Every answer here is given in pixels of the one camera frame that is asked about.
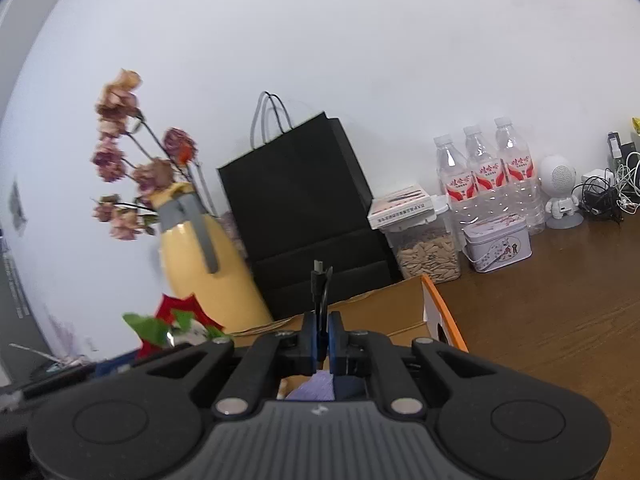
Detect white charger plug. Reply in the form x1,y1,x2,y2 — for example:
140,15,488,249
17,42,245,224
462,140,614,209
581,168,615,189

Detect dried pink flowers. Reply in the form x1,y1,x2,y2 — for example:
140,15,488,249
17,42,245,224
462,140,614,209
89,68,199,241

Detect black paper bag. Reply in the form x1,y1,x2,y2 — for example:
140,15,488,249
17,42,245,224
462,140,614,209
216,90,404,322

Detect black cable bundle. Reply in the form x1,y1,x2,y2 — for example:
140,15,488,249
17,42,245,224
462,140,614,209
570,179,626,224

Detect yellow thermos jug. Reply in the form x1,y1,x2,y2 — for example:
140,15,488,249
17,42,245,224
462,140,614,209
149,182,275,337

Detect white cable bundle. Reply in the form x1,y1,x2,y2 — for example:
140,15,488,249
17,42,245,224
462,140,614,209
612,152,640,212

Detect white flat box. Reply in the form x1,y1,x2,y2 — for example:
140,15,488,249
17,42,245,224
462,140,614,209
367,184,437,231

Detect clear container of seeds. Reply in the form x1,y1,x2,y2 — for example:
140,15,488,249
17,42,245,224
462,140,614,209
378,195,464,285

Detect white tin box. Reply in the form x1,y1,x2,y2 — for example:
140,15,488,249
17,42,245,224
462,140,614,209
460,213,534,274

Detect red cardboard box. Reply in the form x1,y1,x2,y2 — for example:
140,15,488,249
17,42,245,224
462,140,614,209
226,273,470,362

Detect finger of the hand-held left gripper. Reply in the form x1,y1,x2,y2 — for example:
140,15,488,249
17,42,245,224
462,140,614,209
94,352,142,378

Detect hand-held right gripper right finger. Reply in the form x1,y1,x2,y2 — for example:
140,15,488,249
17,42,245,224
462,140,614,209
326,310,502,419

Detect black USB cable plug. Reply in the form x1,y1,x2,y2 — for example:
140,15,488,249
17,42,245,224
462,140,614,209
309,258,335,322

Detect purple cloth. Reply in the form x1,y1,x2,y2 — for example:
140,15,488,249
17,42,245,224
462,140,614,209
284,372,336,402

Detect clear water bottle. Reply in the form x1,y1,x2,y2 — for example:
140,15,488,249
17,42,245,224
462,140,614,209
493,116,546,236
462,124,507,218
433,133,477,223

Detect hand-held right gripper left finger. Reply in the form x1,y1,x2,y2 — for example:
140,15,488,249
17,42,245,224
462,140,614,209
132,311,322,419

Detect white robot figure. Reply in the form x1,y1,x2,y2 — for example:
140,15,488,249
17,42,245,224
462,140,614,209
538,154,585,231

